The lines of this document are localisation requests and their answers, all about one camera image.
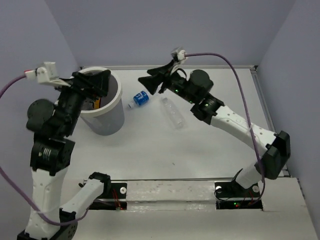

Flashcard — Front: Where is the white round bin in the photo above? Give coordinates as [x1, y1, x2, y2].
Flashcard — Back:
[80, 71, 125, 136]

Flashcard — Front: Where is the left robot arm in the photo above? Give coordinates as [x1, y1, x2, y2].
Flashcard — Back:
[17, 67, 111, 240]

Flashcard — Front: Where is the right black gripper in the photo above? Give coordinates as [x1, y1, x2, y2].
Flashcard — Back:
[138, 59, 196, 105]

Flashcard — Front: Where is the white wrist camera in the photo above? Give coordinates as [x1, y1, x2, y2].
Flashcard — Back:
[170, 46, 187, 74]
[24, 61, 71, 88]

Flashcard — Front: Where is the orange milk tea bottle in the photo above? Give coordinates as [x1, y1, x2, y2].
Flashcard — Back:
[92, 97, 102, 110]

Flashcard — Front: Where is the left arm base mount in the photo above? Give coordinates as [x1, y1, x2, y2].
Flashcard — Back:
[89, 181, 128, 211]

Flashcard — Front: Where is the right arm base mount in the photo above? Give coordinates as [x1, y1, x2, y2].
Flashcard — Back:
[214, 181, 263, 210]

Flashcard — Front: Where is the blue label water bottle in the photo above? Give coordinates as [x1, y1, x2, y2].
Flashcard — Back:
[127, 90, 151, 109]

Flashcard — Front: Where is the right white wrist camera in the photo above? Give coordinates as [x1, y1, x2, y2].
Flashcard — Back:
[170, 46, 187, 74]

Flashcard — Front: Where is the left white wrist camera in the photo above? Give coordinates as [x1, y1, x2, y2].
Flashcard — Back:
[24, 61, 71, 88]

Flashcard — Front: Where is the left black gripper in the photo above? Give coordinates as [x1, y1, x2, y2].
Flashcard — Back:
[54, 67, 114, 133]

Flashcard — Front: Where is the clear ribbed bottle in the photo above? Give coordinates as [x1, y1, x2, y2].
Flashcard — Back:
[160, 97, 186, 129]

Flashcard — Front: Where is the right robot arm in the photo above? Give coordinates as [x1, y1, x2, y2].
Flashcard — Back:
[138, 62, 291, 196]

